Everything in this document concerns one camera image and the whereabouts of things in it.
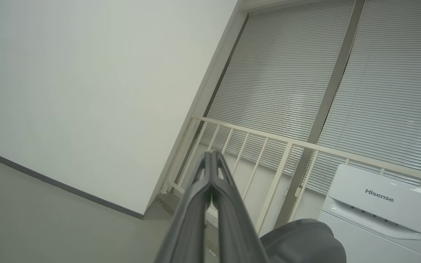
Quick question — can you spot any cream metal railing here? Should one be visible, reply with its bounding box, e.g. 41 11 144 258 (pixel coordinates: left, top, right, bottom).
159 116 421 234

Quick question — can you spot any grey window frame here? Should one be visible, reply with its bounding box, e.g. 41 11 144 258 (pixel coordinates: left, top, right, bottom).
274 0 365 229

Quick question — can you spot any black round washer door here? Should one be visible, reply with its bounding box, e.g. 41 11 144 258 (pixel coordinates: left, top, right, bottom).
260 218 347 263

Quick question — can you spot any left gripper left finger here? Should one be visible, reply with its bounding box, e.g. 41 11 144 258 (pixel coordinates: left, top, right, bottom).
154 151 213 263

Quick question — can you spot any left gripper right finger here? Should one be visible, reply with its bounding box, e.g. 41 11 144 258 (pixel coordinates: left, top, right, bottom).
210 150 269 263

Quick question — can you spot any grey window blind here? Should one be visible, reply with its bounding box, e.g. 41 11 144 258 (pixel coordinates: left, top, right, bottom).
306 0 421 195
199 0 356 176

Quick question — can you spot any white front-load washing machine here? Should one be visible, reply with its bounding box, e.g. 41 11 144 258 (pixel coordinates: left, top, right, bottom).
318 164 421 263

